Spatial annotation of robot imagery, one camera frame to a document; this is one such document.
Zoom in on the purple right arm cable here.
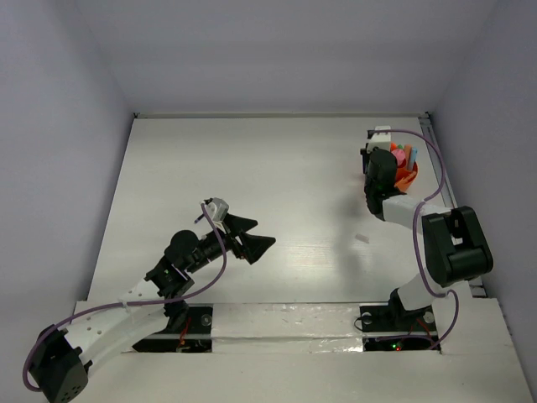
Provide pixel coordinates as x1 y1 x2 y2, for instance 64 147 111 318
373 128 460 351

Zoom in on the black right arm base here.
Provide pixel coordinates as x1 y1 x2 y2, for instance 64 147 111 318
353 290 440 352

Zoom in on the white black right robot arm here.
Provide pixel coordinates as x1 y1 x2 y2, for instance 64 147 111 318
361 147 493 329

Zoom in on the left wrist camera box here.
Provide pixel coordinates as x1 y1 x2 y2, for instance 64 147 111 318
201 197 229 223

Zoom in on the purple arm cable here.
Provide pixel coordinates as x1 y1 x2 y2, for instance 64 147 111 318
21 202 228 391
373 128 460 351

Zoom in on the orange round organizer container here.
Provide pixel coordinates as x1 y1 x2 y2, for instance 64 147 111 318
395 152 419 184

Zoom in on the blue tip clear highlighter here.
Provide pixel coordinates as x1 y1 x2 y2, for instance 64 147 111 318
409 147 418 169

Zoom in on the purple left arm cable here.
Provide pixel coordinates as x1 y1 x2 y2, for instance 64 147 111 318
21 202 228 391

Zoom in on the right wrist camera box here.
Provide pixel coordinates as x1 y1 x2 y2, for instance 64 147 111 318
366 126 392 154

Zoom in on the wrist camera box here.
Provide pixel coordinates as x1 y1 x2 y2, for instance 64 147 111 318
201 197 229 223
366 126 392 154

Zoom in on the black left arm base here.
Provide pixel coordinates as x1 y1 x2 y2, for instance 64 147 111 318
132 304 213 353

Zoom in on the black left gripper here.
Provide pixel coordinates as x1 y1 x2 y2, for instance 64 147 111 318
185 212 274 274

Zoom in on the peach translucent marker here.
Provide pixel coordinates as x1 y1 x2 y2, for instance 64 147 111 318
395 176 414 191

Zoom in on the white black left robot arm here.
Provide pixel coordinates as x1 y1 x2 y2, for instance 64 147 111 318
22 211 276 402

